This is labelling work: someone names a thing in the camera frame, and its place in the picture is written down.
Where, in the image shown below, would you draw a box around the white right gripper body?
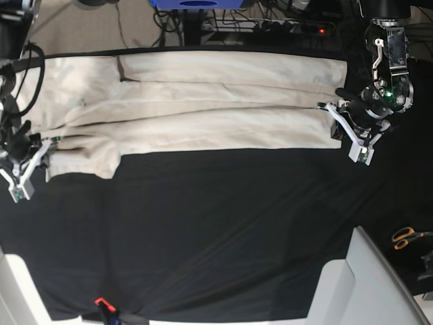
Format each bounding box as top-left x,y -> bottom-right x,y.
1,121 -> 60,203

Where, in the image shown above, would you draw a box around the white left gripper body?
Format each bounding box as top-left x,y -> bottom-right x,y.
317,87 -> 392,166

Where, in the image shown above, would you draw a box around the white T-shirt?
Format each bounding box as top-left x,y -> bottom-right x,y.
26,51 -> 347,179

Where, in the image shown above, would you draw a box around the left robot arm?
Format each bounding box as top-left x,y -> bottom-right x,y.
317,1 -> 414,165

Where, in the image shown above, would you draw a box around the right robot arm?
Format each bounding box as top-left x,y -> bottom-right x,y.
1,1 -> 56,203

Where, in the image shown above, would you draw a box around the black power strip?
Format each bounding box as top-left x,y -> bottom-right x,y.
201,18 -> 336,36

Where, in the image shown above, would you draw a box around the black table cloth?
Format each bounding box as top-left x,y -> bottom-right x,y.
1,60 -> 432,322

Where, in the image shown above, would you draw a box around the red black clamp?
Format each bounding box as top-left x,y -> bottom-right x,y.
93,297 -> 150,325

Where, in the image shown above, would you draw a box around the blue plastic bin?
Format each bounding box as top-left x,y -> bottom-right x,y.
150,0 -> 244,10

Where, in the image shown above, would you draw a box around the orange handled scissors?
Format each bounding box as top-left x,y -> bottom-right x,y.
392,227 -> 432,251

